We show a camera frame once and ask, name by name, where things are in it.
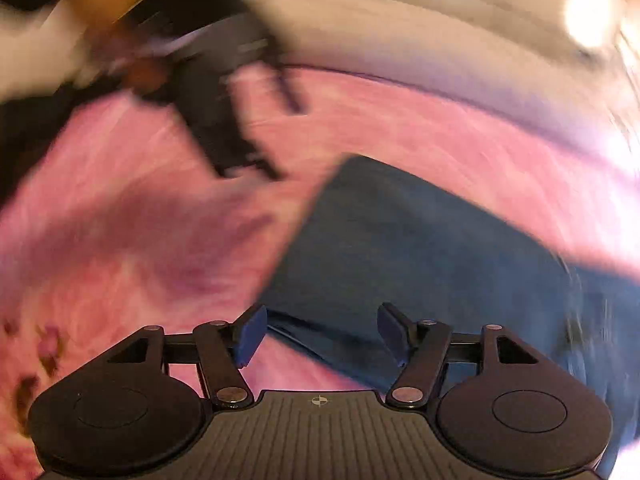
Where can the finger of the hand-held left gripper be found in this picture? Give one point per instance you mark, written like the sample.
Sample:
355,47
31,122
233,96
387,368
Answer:
257,162
287,87

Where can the blue denim jeans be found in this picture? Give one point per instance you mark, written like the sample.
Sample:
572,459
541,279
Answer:
400,240

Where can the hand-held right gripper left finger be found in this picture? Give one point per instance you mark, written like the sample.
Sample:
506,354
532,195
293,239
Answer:
250,330

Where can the pink floral bed sheet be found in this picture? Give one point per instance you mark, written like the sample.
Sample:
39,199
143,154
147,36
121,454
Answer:
125,210

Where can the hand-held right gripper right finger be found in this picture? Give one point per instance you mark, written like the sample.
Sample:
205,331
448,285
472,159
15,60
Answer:
392,332

